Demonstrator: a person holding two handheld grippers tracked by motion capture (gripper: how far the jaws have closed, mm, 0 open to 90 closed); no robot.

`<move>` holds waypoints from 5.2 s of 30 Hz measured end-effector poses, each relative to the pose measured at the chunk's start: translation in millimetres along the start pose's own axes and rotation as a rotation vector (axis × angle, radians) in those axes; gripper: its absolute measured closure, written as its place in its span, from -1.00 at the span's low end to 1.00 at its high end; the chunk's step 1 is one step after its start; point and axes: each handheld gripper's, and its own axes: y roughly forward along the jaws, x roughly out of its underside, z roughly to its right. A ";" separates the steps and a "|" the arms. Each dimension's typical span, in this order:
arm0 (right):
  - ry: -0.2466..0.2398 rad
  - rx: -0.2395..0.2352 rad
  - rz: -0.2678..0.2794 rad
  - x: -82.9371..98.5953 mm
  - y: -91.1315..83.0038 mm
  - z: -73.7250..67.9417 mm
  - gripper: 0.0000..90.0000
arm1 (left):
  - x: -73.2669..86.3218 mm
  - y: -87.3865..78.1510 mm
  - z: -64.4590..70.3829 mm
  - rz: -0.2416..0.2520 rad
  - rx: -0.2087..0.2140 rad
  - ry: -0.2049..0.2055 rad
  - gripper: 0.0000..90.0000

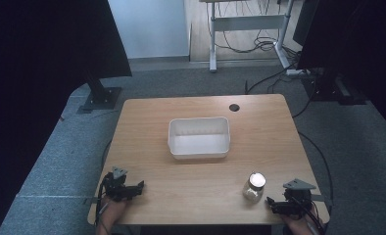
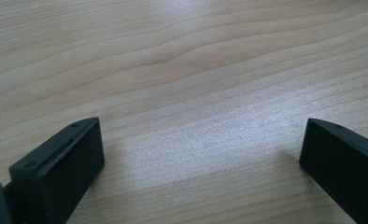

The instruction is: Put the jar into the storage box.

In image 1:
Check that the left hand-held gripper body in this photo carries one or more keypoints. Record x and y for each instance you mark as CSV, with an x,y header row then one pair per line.
x,y
115,188

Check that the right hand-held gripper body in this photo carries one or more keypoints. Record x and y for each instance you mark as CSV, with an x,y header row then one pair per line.
x,y
298,196

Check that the glass jar with white lid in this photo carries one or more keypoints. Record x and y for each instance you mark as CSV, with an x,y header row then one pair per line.
x,y
254,190

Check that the white plastic bin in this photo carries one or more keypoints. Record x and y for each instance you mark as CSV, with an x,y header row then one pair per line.
x,y
199,143

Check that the person's right hand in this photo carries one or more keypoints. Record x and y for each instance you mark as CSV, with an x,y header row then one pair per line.
x,y
301,225

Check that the black metal stand base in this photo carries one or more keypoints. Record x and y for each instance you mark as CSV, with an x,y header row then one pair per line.
x,y
100,97
334,88

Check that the white power strip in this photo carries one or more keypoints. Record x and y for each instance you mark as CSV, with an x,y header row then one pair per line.
x,y
296,72

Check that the black curtain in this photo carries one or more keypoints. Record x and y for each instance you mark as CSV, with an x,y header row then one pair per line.
x,y
44,81

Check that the black monitor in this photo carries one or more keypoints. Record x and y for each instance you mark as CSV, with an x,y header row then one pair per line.
x,y
344,36

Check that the white desk frame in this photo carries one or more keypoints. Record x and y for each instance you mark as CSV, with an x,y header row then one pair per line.
x,y
246,23

